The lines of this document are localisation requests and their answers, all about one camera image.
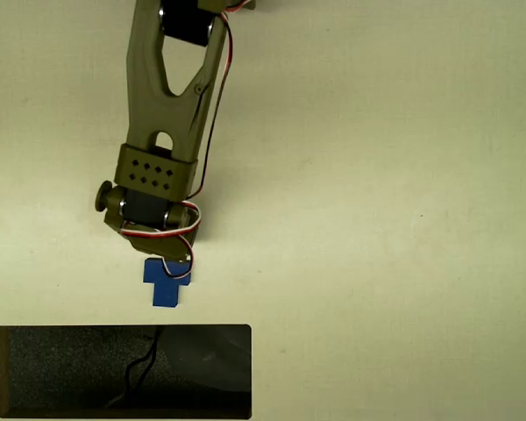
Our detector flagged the blue T-shaped block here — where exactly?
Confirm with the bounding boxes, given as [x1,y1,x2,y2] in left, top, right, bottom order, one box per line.
[142,258,193,309]

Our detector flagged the black box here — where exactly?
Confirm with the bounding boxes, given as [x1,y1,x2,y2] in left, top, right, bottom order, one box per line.
[0,324,253,421]

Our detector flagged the red white black servo cable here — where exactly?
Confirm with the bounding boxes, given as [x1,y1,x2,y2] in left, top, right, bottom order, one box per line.
[119,200,203,280]

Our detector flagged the thin red black arm wire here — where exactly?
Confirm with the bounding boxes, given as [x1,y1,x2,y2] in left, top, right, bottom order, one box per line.
[185,11,236,202]

